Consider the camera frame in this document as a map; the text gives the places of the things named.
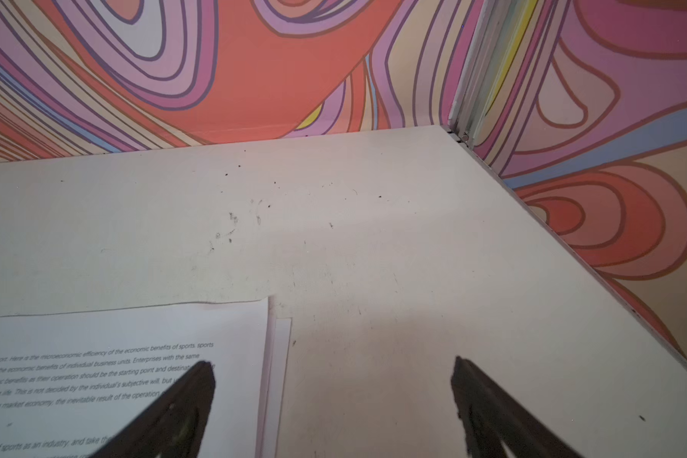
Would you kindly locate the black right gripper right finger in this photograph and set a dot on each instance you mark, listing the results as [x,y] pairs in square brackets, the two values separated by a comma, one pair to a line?
[495,424]

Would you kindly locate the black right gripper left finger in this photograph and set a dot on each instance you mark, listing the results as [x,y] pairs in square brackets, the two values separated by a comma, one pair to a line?
[173,425]

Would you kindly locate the white printed paper sheets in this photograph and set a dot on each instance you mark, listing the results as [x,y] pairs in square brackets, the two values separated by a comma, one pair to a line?
[71,382]

